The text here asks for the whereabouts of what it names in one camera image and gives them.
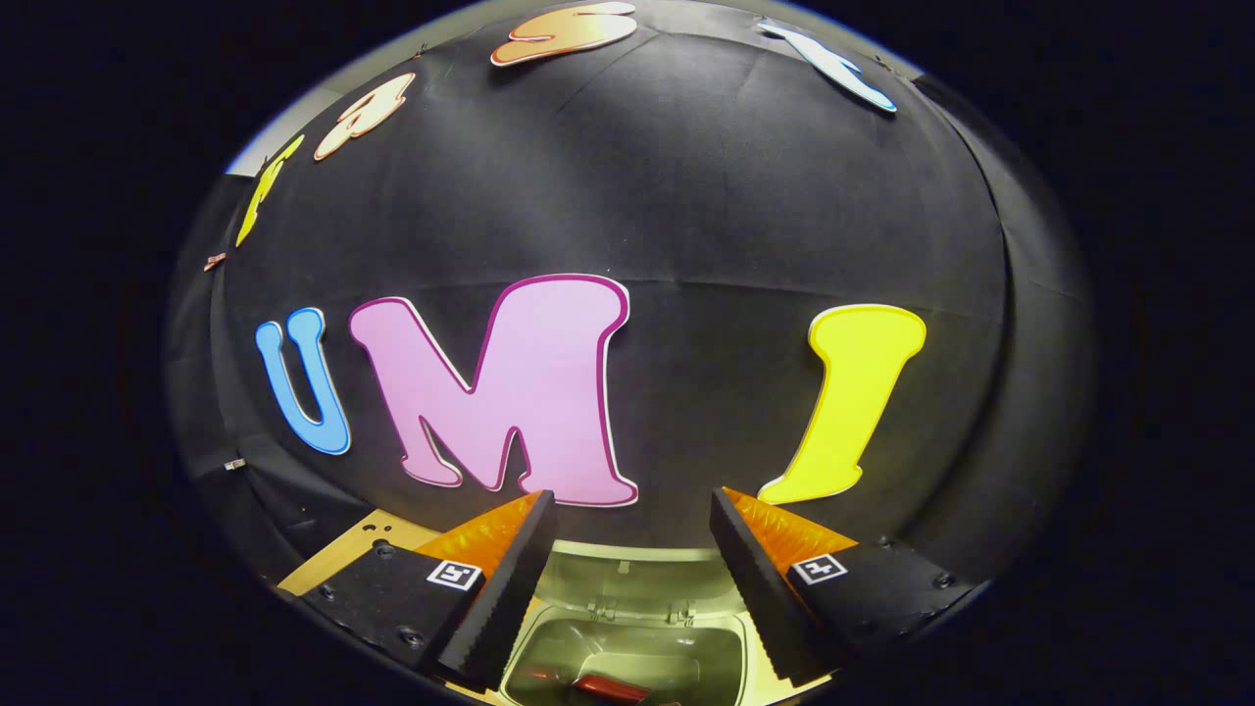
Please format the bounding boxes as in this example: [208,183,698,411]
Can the black backdrop cloth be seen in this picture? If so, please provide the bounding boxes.
[167,0,1094,609]

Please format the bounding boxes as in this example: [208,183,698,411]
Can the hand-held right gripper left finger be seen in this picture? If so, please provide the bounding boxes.
[299,490,558,690]

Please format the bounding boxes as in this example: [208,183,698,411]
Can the red pop can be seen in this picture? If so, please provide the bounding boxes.
[574,675,653,704]

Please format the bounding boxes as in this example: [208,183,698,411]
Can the pale green garbage bin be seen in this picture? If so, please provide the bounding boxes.
[500,539,756,706]

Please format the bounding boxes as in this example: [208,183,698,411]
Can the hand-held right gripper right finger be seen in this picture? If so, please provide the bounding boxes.
[709,487,981,687]

